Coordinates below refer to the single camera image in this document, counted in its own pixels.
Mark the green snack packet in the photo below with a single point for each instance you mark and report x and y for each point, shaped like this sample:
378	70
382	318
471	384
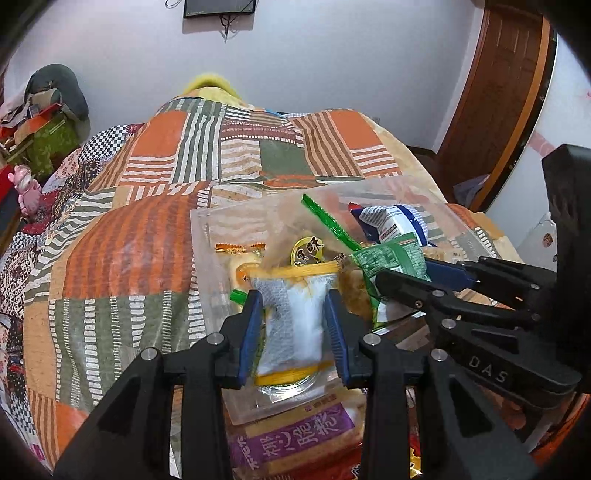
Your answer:
392	263

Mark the yellow lid jelly cup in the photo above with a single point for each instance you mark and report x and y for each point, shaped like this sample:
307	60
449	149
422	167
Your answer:
304	253

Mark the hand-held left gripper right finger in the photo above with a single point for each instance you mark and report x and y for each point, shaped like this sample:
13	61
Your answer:
334	337

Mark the brown cake packet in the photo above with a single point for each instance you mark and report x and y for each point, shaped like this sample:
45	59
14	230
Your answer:
355	295

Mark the yellow bed footboard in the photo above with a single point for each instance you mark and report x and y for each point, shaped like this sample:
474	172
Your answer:
207	85

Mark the green patterned box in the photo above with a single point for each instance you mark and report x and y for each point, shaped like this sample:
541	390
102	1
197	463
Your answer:
51	143

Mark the wooden door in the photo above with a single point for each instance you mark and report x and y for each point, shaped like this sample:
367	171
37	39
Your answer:
498	92

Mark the pile of clothes and boxes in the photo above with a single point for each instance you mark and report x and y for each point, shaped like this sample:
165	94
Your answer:
23	120

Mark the clear plastic container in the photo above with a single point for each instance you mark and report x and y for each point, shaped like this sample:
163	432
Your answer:
217	221

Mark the orange bread packet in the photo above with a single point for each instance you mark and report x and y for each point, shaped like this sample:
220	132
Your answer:
240	265

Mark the white panel with stickers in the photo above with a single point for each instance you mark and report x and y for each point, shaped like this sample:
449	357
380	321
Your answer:
563	106

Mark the patchwork striped blanket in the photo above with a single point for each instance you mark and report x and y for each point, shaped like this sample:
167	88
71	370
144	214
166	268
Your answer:
138	254

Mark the checkered patterned quilt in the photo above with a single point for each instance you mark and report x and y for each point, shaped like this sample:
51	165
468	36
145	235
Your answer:
27	258

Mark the pink plush toy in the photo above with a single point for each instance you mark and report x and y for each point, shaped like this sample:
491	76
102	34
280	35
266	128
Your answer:
27	189

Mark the purple label wafer packet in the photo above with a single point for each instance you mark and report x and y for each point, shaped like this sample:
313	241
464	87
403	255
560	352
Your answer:
300	434

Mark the blue cloth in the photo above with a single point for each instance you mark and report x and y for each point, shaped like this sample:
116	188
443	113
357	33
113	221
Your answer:
471	189

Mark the blue white snack bag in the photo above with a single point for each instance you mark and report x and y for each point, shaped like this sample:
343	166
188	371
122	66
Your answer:
390	221

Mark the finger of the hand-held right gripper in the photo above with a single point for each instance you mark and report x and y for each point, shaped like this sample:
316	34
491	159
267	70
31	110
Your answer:
406	288
452	274

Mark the green jelly cup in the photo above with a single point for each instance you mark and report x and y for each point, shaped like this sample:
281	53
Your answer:
238	296

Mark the red box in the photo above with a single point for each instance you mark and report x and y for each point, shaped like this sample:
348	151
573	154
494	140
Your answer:
5	194

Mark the yellow white snack packet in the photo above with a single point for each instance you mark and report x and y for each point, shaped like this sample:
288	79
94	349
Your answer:
295	323

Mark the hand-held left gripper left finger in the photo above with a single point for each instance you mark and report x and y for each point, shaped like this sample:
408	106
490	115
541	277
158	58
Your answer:
251	334

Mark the small black wall monitor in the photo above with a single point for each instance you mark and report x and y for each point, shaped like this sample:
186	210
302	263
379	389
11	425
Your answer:
219	7

